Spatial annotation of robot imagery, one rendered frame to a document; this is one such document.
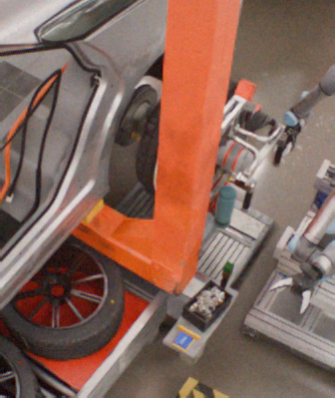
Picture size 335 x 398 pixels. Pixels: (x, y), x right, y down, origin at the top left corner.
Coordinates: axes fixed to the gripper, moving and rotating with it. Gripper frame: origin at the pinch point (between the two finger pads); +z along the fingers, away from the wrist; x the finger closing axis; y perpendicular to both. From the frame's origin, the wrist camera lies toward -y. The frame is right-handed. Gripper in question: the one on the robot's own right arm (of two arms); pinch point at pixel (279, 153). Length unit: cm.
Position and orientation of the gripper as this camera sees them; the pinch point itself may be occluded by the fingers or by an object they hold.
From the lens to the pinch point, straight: 313.6
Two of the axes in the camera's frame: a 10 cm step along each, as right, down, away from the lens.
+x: 8.4, 4.4, -3.1
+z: -5.4, 6.4, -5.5
